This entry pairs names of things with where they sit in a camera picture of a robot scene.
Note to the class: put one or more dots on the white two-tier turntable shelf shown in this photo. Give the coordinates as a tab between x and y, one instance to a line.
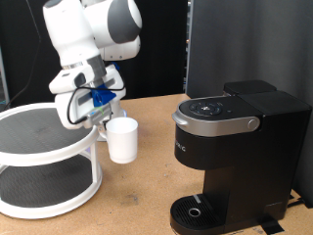
32	140

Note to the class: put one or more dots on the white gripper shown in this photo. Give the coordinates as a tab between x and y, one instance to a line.
65	111

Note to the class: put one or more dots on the black Keurig coffee machine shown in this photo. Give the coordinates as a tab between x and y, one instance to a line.
260	147

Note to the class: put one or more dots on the black tape strip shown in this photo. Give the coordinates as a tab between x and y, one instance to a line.
308	205
270	225

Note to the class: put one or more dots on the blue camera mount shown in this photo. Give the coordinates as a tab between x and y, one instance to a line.
102	96

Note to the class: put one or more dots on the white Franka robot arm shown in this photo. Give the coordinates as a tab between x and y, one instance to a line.
98	32

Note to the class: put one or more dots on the grey metal post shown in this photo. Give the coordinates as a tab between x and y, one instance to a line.
2	75

